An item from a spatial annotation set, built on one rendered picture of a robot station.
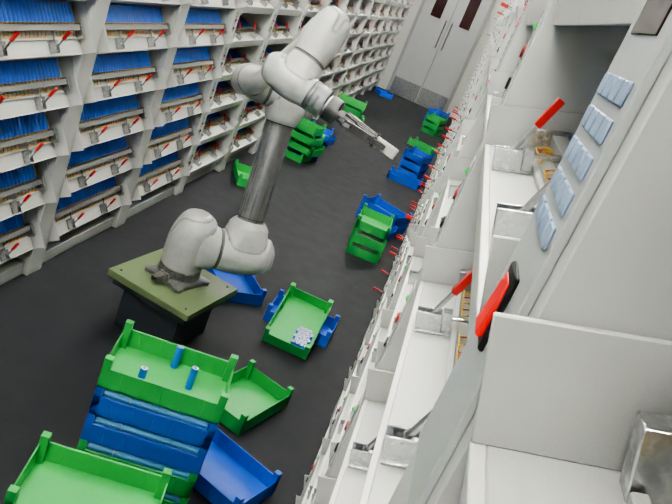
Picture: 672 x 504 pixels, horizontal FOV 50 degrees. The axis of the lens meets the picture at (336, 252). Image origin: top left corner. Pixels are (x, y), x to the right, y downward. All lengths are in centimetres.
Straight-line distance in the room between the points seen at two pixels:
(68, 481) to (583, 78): 137
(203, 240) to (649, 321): 243
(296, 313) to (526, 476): 293
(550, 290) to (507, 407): 4
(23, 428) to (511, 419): 209
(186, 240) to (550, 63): 189
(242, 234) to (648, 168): 246
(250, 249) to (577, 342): 246
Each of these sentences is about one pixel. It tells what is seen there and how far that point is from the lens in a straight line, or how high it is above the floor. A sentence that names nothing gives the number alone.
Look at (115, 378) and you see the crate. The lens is 180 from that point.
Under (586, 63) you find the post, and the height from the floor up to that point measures 147.
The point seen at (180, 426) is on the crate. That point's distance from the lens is 184.
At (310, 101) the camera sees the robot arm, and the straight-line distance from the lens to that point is 205.
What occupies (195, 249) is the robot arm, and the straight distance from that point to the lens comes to 265.
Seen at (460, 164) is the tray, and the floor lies 117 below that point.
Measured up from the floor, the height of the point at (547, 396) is 136.
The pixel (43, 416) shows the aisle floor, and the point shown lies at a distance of 235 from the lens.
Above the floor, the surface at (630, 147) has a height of 145.
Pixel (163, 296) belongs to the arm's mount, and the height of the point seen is 22.
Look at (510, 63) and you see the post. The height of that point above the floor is 141.
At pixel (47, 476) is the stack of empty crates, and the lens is 181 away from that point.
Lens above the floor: 147
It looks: 20 degrees down
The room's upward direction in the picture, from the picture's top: 23 degrees clockwise
